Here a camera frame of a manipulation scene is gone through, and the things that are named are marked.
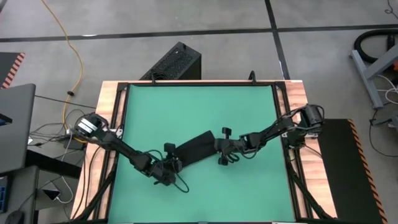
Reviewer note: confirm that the black computer mouse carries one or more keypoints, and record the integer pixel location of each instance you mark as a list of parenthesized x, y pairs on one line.
[(15, 217)]

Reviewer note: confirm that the green table mat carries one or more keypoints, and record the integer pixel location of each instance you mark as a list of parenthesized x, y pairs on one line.
[(186, 205)]

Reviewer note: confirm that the grey metal stand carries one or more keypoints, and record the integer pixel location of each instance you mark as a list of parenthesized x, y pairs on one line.
[(363, 74)]

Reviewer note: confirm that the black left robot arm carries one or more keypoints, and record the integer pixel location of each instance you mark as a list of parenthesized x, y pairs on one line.
[(124, 149)]

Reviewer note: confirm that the black mat orange striped edge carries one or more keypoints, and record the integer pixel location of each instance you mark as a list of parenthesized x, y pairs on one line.
[(342, 174), (7, 67)]

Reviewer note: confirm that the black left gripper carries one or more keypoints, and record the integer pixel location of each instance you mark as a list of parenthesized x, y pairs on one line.
[(164, 172)]

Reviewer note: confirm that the grey side desk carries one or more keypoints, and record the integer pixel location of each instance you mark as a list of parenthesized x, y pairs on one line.
[(21, 193)]

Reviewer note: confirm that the black desk base bar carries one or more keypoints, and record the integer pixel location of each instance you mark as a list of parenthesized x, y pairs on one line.
[(53, 163)]

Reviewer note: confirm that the black metal table frame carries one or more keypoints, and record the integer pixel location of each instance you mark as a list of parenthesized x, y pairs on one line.
[(202, 83)]

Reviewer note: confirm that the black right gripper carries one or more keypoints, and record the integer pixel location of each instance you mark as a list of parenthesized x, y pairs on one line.
[(236, 147)]

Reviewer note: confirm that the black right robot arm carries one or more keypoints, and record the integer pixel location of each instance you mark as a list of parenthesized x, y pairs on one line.
[(280, 129)]

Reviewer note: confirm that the grey laptop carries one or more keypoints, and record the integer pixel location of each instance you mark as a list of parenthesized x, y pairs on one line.
[(15, 130)]

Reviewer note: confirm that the blue keypad device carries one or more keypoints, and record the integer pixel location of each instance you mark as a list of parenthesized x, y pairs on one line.
[(3, 194)]

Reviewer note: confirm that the black computer tower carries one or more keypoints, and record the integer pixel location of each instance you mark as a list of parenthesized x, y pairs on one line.
[(174, 63)]

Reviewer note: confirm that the smartphone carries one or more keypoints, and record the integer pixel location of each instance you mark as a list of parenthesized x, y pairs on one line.
[(51, 194)]

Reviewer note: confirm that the black towel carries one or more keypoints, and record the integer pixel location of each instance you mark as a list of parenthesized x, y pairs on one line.
[(196, 147)]

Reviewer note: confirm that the black table clamp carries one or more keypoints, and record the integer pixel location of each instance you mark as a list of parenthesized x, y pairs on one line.
[(153, 78), (252, 77)]

